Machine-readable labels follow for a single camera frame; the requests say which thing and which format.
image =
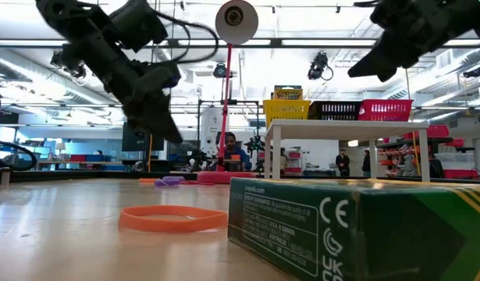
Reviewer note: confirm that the yellow plastic basket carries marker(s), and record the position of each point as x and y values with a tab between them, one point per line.
286	111

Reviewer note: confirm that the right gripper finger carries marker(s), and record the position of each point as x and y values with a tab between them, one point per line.
392	72
380	56

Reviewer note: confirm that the orange silicone band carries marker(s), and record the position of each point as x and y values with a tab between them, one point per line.
146	181
173	225

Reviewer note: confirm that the red desk lamp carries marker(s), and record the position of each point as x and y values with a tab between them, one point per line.
226	117

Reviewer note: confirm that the black plastic basket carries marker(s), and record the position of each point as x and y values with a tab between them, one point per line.
337	111

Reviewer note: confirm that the red rubber band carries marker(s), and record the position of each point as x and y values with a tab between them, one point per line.
196	183

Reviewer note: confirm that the person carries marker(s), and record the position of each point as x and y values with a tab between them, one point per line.
283	160
365	164
343	162
233	150

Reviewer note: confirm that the black camera on stand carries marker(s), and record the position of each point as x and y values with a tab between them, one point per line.
220	71

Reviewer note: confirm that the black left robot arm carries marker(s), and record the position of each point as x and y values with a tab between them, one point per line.
95	47

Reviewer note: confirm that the black hanging camera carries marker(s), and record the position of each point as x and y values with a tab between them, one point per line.
317	64
77	72

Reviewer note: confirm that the white perforated shelf riser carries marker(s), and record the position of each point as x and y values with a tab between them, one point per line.
341	129

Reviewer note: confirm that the white cart with red bins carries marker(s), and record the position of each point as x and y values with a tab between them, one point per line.
294	155

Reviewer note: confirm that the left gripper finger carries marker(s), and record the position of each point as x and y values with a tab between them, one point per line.
167	119
150	121

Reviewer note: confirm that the white machine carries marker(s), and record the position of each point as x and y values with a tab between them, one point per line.
212	129

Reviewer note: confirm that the Crayola crayon box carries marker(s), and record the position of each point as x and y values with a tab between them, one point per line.
341	234
287	93

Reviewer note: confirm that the red plastic basket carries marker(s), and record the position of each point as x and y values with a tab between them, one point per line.
384	110

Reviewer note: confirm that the black computer monitor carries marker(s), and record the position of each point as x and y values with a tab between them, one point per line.
132	142

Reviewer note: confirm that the black background robot arm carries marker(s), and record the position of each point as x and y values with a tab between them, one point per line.
255	144

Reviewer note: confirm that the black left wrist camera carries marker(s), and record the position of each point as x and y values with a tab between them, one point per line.
138	23

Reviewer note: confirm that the storage rack with red bins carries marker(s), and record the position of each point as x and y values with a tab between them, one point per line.
438	131

